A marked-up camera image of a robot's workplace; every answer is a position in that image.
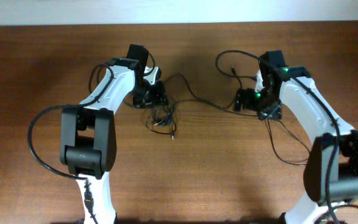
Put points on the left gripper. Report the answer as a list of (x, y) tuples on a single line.
[(158, 98)]

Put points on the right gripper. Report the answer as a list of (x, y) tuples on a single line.
[(273, 112)]

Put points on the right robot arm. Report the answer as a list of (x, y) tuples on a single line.
[(330, 176)]

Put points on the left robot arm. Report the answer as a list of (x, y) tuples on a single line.
[(88, 136)]

